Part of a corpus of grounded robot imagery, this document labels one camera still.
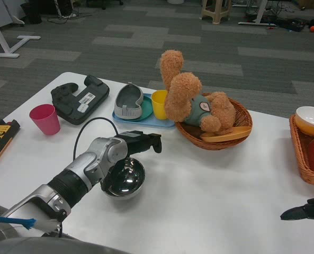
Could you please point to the orange plastic plate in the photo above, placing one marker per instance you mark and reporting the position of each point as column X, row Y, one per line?
column 225, row 136

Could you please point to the black game controller case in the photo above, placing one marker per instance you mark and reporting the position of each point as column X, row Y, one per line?
column 69, row 105

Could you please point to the beige plastic stool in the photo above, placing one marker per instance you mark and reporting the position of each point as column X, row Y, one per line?
column 216, row 12

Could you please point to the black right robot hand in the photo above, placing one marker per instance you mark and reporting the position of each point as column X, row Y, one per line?
column 313, row 210

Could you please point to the white power strip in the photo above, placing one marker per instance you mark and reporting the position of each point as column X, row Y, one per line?
column 68, row 16

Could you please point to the round wicker basket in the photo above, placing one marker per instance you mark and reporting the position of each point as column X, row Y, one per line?
column 220, row 145

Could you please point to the pink plastic cup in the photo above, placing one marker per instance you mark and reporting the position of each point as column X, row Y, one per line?
column 45, row 121

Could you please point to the rectangular orange wicker basket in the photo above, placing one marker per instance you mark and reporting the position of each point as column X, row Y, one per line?
column 302, row 161

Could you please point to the green plastic plate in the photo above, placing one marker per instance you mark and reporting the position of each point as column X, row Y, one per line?
column 147, row 108

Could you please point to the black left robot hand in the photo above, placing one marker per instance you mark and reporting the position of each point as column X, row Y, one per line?
column 138, row 141

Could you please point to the shiny metal bowl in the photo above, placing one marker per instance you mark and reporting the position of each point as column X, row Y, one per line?
column 131, row 182

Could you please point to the light blue plastic tray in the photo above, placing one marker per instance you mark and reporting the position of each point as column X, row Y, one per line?
column 146, row 123

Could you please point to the brown teddy bear plush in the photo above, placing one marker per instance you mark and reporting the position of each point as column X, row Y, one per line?
column 183, row 95

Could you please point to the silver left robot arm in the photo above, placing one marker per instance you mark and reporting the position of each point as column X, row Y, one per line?
column 93, row 161

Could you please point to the black trash can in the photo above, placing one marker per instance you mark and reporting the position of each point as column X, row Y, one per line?
column 31, row 14

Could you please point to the white and orange bowl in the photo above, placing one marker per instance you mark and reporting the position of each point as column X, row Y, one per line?
column 310, row 119

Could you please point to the grey shoe shaped dish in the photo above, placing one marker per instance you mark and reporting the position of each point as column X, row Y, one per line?
column 127, row 98

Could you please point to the yellow plastic cup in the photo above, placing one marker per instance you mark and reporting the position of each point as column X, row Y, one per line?
column 159, row 105

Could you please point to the grey robot torso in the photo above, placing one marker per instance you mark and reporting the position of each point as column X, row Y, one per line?
column 53, row 247

